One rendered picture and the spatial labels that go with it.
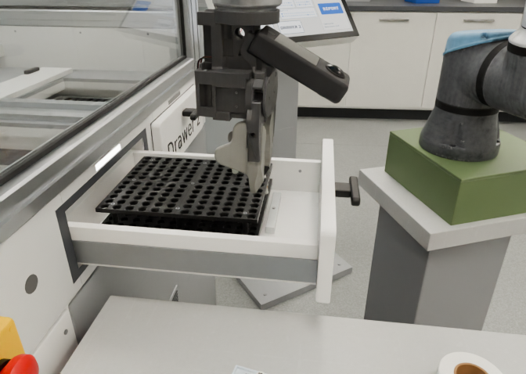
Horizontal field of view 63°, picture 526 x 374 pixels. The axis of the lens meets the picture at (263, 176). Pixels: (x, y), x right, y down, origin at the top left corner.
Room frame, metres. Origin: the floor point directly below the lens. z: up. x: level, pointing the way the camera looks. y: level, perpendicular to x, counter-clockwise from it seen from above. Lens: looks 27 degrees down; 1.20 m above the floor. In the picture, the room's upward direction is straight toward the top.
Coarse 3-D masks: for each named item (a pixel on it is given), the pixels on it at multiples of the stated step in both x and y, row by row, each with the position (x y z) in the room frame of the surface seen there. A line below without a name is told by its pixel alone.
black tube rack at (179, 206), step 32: (160, 160) 0.66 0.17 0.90; (192, 160) 0.66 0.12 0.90; (128, 192) 0.55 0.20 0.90; (160, 192) 0.54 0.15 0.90; (192, 192) 0.55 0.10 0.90; (224, 192) 0.55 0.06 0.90; (128, 224) 0.51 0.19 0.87; (160, 224) 0.51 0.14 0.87; (192, 224) 0.51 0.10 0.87; (224, 224) 0.51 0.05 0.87; (256, 224) 0.51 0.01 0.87
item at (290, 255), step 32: (128, 160) 0.69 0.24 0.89; (288, 160) 0.67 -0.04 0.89; (320, 160) 0.67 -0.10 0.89; (96, 192) 0.57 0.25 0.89; (288, 192) 0.66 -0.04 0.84; (96, 224) 0.47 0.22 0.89; (288, 224) 0.56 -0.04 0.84; (96, 256) 0.46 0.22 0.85; (128, 256) 0.45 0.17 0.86; (160, 256) 0.45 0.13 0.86; (192, 256) 0.44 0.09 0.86; (224, 256) 0.44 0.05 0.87; (256, 256) 0.43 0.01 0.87; (288, 256) 0.43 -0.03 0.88
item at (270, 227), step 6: (276, 192) 0.64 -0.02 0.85; (276, 198) 0.62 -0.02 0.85; (270, 204) 0.60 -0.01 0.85; (276, 204) 0.60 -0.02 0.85; (270, 210) 0.58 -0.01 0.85; (276, 210) 0.58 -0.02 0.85; (270, 216) 0.56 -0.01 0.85; (276, 216) 0.57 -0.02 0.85; (270, 222) 0.55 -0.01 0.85; (270, 228) 0.53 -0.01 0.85
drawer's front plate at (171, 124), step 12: (192, 96) 0.97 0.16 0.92; (168, 108) 0.85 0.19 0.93; (180, 108) 0.88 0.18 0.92; (156, 120) 0.78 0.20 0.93; (168, 120) 0.80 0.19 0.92; (180, 120) 0.87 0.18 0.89; (156, 132) 0.76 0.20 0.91; (168, 132) 0.80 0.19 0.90; (180, 132) 0.87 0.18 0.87; (192, 132) 0.95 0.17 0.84; (156, 144) 0.76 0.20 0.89; (180, 144) 0.86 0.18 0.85
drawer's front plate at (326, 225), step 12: (324, 144) 0.66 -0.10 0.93; (324, 156) 0.61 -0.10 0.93; (324, 168) 0.57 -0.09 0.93; (324, 180) 0.53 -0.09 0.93; (324, 192) 0.49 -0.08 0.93; (324, 204) 0.46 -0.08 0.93; (324, 216) 0.44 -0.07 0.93; (324, 228) 0.41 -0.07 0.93; (336, 228) 0.41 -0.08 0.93; (324, 240) 0.40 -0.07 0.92; (324, 252) 0.40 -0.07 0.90; (324, 264) 0.40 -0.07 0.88; (324, 276) 0.40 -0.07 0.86; (324, 288) 0.40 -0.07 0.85; (324, 300) 0.40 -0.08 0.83
